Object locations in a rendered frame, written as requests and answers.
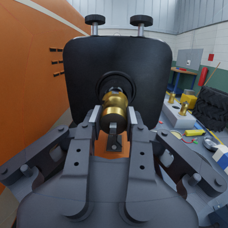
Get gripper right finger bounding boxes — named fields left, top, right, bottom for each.
left=124, top=106, right=228, bottom=222

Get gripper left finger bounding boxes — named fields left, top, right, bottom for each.
left=0, top=105, right=103, bottom=222

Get brass bulb with black cap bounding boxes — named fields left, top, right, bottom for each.
left=99, top=90, right=129, bottom=135

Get white bulb tray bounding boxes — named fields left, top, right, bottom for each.
left=162, top=98, right=197, bottom=129

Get black tractor tyre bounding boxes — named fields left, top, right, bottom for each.
left=192, top=85, right=228, bottom=133

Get orange tractor body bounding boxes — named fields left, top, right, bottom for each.
left=0, top=0, right=130, bottom=197

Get black headlamp housing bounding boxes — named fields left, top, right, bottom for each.
left=63, top=35, right=173, bottom=131

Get black aiming wheel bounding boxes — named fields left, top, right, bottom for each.
left=84, top=14, right=106, bottom=36
left=130, top=15, right=153, bottom=37

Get round tin with cream lid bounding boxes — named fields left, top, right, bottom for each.
left=169, top=130, right=183, bottom=141

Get yellow tester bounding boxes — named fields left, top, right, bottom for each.
left=184, top=129, right=206, bottom=137

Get metal bowl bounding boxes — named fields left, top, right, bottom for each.
left=202, top=135, right=221, bottom=153

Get yellow box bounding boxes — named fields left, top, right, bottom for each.
left=180, top=93, right=198, bottom=110

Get white and blue box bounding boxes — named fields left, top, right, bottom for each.
left=212, top=144, right=228, bottom=175

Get blue table with wooden top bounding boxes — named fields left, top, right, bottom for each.
left=167, top=67, right=198, bottom=94

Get red fire extinguisher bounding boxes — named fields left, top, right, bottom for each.
left=197, top=67, right=209, bottom=87

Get wooden broom stick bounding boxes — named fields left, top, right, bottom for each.
left=195, top=62, right=221, bottom=97

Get grey notice board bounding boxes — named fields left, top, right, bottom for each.
left=176, top=48, right=204, bottom=71

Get red cable with clips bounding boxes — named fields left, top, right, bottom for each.
left=181, top=132, right=199, bottom=145

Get black lock ring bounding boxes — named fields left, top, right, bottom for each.
left=95, top=71, right=137, bottom=108

